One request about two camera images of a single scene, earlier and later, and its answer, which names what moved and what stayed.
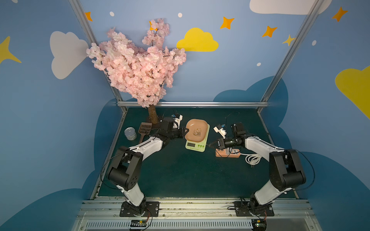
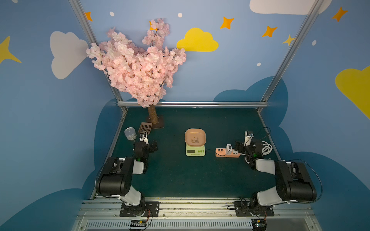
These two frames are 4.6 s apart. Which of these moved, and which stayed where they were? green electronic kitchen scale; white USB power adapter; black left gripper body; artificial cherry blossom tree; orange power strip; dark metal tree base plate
Moved: green electronic kitchen scale; black left gripper body
Stayed: white USB power adapter; orange power strip; artificial cherry blossom tree; dark metal tree base plate
